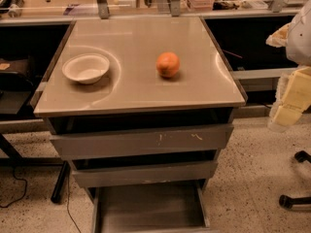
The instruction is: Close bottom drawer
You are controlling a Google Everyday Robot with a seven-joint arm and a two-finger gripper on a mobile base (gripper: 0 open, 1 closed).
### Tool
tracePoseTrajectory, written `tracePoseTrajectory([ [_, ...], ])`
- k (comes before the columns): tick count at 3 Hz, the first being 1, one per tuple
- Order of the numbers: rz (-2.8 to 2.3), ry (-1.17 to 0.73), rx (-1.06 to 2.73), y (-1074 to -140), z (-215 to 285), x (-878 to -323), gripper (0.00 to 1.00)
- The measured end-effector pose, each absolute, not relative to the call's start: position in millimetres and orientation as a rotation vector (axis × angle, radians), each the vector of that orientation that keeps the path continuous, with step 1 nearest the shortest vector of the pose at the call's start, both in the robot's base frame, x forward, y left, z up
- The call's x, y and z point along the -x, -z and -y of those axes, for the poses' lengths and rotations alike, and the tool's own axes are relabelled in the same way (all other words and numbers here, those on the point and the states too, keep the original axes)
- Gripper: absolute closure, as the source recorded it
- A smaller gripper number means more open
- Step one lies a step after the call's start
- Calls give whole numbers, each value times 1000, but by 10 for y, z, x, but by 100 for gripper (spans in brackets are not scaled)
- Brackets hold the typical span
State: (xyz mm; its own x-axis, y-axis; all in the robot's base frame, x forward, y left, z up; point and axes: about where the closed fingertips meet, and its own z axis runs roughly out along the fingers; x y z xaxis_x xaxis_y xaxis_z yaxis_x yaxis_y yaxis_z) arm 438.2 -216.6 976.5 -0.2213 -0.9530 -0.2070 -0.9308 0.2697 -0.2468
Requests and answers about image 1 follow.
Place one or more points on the grey drawer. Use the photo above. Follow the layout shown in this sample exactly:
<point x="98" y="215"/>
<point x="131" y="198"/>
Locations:
<point x="150" y="208"/>
<point x="141" y="141"/>
<point x="162" y="173"/>

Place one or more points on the metal frame post left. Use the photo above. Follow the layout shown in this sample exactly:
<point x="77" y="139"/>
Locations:
<point x="103" y="10"/>

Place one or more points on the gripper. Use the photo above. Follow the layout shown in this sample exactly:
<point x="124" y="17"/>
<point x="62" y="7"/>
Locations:
<point x="300" y="39"/>

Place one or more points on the grey top drawer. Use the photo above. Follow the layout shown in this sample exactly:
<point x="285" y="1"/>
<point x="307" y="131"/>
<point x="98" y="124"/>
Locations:
<point x="141" y="141"/>

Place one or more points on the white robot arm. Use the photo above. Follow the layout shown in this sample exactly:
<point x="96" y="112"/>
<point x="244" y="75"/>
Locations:
<point x="295" y="37"/>

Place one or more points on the orange fruit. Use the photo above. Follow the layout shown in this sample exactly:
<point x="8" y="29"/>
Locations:
<point x="167" y="65"/>

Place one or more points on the black table leg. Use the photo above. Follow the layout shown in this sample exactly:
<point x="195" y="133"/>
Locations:
<point x="57" y="191"/>

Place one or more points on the grey bottom drawer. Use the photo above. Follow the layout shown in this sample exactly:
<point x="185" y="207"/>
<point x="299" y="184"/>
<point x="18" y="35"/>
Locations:
<point x="150" y="208"/>

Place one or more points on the grey middle drawer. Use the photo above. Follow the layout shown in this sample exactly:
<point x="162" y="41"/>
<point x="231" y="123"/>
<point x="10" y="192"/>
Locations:
<point x="162" y="173"/>

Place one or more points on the black office chair base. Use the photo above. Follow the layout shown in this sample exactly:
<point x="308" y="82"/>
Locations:
<point x="298" y="196"/>

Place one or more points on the white paper bowl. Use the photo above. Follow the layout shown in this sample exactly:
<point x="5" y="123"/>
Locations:
<point x="86" y="68"/>

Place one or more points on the dark bag on shelf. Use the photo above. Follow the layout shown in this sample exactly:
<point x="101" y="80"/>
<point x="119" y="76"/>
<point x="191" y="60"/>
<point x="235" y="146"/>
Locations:
<point x="16" y="74"/>

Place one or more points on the grey drawer cabinet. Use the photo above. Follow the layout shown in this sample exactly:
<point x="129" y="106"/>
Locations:
<point x="132" y="95"/>

